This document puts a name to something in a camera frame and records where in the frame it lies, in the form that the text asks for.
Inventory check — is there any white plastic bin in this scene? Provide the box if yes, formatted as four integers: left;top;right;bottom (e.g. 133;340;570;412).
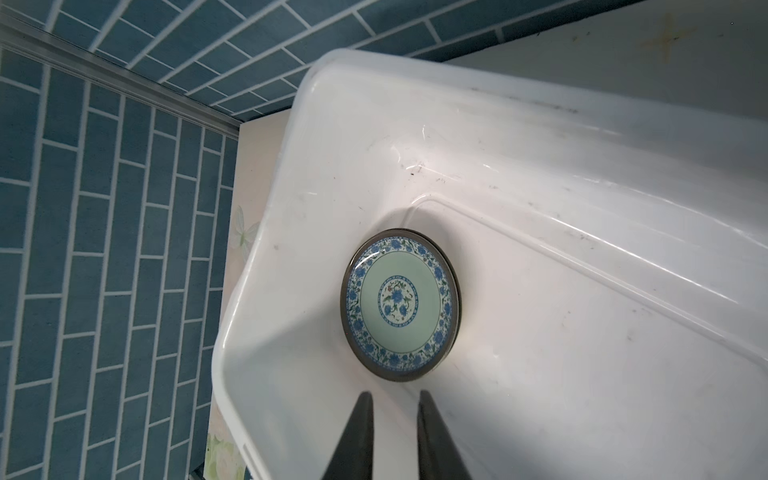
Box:
211;50;767;479

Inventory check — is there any floral table mat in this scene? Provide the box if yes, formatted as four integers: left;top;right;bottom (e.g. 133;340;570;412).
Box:
202;109;290;479

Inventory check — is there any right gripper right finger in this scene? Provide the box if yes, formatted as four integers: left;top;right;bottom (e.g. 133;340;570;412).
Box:
416;390;471;480

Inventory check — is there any green patterned plate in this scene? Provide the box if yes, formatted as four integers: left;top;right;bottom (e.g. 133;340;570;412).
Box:
340;228;462;383

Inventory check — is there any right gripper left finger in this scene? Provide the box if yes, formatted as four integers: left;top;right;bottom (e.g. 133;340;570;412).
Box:
322;392;374;480

